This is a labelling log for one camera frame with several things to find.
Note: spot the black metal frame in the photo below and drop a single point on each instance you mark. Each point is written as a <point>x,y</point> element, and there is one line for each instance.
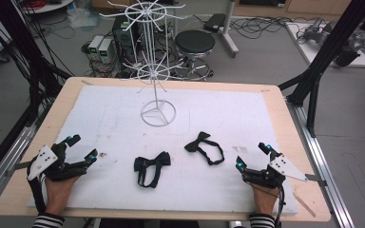
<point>336,38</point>
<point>22,41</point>

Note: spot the black bow tie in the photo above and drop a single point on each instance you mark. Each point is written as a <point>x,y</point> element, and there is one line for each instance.
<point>199,139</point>
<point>160,159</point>

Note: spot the aluminium rail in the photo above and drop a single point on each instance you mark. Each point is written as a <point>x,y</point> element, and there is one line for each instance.
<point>323,177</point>
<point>9,155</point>

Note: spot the wooden table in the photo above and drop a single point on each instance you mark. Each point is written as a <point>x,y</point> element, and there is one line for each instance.
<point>282,126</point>

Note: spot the person's left hand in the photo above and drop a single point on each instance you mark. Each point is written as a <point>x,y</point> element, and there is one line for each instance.
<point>58,194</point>

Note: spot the black computer tower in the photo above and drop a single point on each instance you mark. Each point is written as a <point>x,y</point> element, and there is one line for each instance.
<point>123,38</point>

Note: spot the black round stool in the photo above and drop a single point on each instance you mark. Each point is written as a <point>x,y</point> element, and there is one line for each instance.
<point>195,41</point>

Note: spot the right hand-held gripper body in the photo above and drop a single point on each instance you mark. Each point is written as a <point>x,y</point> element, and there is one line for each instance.
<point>266,177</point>

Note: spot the grey power supply unit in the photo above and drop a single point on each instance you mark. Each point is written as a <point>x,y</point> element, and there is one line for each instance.
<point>94,47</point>
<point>106,50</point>

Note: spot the thin wooden stick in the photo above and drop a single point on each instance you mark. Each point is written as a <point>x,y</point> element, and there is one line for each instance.
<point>304,204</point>

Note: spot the black adapter box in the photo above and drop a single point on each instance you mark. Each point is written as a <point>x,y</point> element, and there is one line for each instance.
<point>215,22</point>

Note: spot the white desk leg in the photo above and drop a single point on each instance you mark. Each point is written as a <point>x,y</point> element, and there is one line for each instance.
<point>229,34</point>

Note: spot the grey robot device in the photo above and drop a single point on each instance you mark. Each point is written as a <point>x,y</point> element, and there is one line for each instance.
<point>316,31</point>

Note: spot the white foam mat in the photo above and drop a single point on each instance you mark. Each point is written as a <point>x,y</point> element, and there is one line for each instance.
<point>218,110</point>

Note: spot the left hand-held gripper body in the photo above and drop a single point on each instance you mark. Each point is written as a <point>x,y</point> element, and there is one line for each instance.
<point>52,164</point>

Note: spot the person's right hand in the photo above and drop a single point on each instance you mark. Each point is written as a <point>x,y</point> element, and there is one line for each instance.
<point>264,199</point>

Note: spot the white floor platform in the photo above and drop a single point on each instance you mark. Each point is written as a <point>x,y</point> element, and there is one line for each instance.
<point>361,61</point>

